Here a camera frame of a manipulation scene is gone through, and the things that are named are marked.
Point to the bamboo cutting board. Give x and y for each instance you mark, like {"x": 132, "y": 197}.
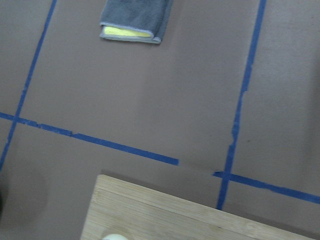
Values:
{"x": 140, "y": 213}

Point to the folded grey yellow cloth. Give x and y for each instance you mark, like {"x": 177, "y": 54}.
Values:
{"x": 142, "y": 21}

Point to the white steamed bun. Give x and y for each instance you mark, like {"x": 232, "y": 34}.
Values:
{"x": 114, "y": 236}

